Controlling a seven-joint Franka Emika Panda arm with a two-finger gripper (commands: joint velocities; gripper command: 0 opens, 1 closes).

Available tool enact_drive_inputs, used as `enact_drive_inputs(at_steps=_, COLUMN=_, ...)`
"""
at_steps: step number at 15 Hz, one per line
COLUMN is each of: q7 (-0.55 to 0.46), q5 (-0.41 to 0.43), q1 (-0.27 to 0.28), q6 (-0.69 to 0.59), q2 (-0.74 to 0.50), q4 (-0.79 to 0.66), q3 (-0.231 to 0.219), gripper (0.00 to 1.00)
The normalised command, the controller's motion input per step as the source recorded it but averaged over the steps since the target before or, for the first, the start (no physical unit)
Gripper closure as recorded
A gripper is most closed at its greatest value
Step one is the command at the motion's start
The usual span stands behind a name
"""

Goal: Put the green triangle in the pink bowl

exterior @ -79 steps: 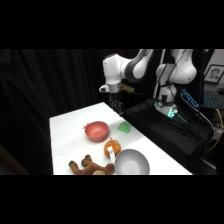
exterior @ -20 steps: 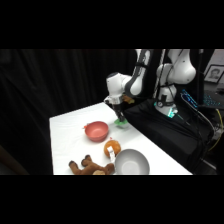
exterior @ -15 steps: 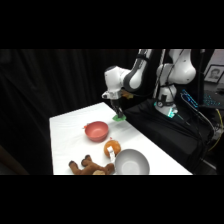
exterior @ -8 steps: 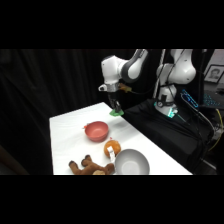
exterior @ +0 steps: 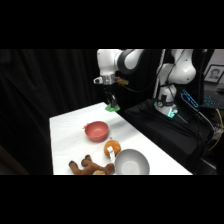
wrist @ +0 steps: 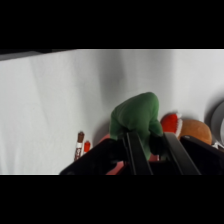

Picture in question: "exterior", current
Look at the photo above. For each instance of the blue backlit keyboard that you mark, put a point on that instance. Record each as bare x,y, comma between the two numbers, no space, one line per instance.
213,100

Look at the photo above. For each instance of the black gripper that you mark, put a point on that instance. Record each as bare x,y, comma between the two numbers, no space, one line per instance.
109,90

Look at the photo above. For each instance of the black curtain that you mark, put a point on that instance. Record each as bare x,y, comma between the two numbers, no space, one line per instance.
33,100

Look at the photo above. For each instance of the orange plush toy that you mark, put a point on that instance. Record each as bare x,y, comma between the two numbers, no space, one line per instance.
112,146

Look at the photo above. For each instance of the blue lit device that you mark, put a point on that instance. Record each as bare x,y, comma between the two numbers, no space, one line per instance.
189,99

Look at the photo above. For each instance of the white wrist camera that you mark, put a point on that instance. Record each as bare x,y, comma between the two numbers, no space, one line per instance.
98,80

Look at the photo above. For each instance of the green base light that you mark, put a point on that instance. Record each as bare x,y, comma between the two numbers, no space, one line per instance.
172,113

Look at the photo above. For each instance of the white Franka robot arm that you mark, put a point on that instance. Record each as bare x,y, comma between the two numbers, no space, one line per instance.
106,61

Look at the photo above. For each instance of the brown plush teddy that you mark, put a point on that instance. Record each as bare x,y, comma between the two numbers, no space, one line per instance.
90,167

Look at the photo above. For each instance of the black draped robot stand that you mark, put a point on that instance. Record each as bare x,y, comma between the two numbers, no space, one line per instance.
160,133

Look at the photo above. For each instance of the framed portrait picture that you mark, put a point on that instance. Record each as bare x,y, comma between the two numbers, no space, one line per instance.
214,73

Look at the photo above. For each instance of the pink bowl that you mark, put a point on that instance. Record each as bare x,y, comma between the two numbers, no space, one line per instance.
96,131

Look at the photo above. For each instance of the grey metal bowl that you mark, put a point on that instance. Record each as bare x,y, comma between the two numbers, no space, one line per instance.
132,162

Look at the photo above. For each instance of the green triangle block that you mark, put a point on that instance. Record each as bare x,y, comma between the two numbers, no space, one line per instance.
110,108

